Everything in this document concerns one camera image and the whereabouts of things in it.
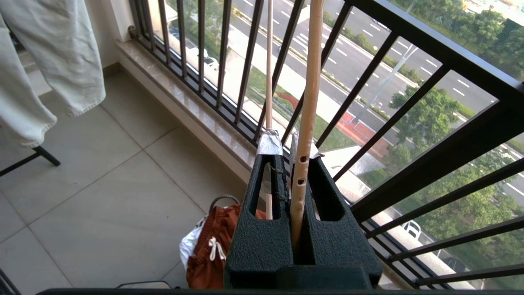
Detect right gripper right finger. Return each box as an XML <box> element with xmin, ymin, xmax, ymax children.
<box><xmin>290</xmin><ymin>132</ymin><xmax>384</xmax><ymax>288</ymax></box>

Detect beige stone balcony ledge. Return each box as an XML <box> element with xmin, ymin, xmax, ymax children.
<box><xmin>115</xmin><ymin>39</ymin><xmax>259</xmax><ymax>183</ymax></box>

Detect black cable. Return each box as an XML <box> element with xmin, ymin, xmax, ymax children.
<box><xmin>115</xmin><ymin>280</ymin><xmax>175</xmax><ymax>290</ymax></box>

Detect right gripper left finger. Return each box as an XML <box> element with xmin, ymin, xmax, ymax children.
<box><xmin>224</xmin><ymin>129</ymin><xmax>294</xmax><ymax>289</ymax></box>

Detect white hanging trousers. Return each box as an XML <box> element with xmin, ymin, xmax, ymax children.
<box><xmin>0</xmin><ymin>0</ymin><xmax>106</xmax><ymax>148</ymax></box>

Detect grey laundry basket handle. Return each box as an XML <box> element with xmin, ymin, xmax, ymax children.
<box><xmin>208</xmin><ymin>195</ymin><xmax>242</xmax><ymax>214</ymax></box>

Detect orange drawstring shorts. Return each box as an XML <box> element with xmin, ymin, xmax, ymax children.
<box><xmin>186</xmin><ymin>204</ymin><xmax>267</xmax><ymax>290</ymax></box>

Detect black metal balcony railing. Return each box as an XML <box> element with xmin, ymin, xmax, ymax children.
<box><xmin>128</xmin><ymin>0</ymin><xmax>524</xmax><ymax>291</ymax></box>

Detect black drying rack leg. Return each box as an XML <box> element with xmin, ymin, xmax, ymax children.
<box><xmin>0</xmin><ymin>145</ymin><xmax>61</xmax><ymax>177</ymax></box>

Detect white cloth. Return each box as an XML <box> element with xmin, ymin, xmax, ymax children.
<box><xmin>179</xmin><ymin>216</ymin><xmax>208</xmax><ymax>271</ymax></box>

